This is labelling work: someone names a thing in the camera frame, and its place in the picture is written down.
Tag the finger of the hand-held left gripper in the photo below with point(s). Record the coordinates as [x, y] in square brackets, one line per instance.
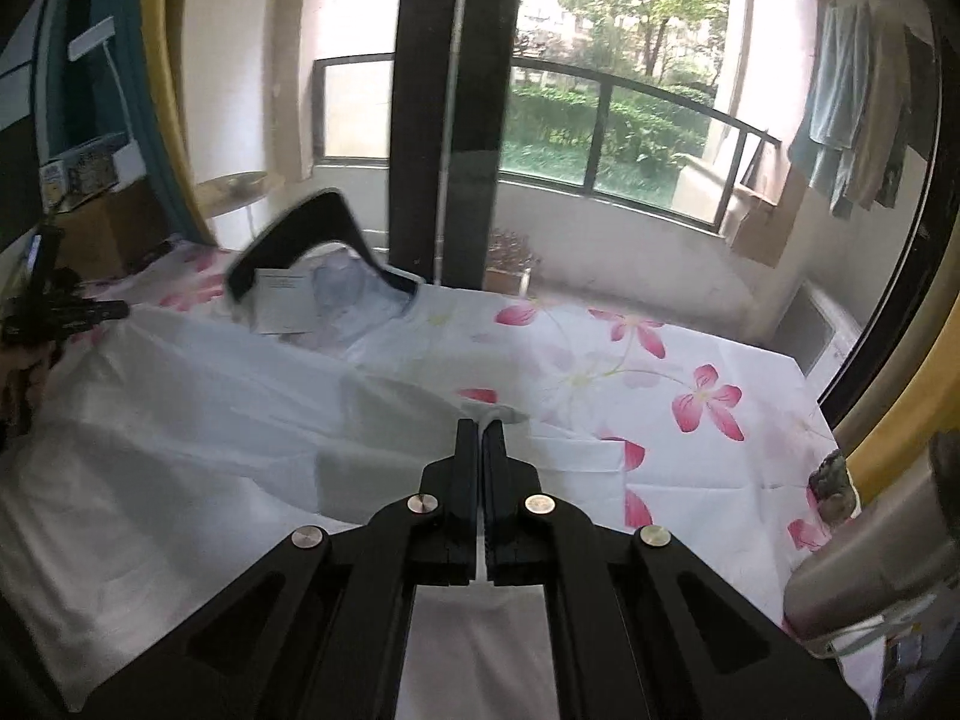
[97, 306]
[94, 321]

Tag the yellow curtain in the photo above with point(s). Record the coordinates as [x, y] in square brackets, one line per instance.
[161, 52]

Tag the black balcony railing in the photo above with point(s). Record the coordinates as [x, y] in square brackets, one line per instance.
[600, 135]

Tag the person's left hand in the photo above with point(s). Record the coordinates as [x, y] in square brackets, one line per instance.
[19, 375]

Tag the hanging dark cloth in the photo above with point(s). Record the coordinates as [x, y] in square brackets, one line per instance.
[907, 112]

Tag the white desk lamp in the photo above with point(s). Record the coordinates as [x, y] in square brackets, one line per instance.
[94, 41]

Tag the brown cardboard box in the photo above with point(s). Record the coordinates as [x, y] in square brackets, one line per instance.
[765, 229]

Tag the white paper card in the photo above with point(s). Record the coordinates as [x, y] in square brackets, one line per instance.
[285, 300]

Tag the white garment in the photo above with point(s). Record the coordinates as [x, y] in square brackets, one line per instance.
[225, 427]

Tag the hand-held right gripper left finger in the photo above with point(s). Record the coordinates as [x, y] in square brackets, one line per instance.
[466, 465]

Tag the metal basin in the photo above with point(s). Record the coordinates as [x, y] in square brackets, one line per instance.
[229, 191]

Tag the white appliance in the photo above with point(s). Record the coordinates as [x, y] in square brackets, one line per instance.
[821, 326]

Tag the potted plant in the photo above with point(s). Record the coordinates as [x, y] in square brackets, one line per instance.
[510, 255]

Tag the black window frame post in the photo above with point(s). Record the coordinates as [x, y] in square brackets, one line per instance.
[457, 90]

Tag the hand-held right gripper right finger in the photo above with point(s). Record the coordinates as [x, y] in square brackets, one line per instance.
[493, 465]

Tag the black trimmed plastic bag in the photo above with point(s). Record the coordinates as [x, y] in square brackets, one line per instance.
[300, 229]

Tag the pink floral bed sheet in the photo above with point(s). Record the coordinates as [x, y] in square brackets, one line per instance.
[637, 360]

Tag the brown bedside box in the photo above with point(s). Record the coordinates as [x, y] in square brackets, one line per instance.
[112, 229]

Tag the printed cartoon box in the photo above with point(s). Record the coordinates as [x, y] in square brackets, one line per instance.
[82, 169]

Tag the hanging beige cloth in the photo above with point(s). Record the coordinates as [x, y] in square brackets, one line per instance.
[881, 112]

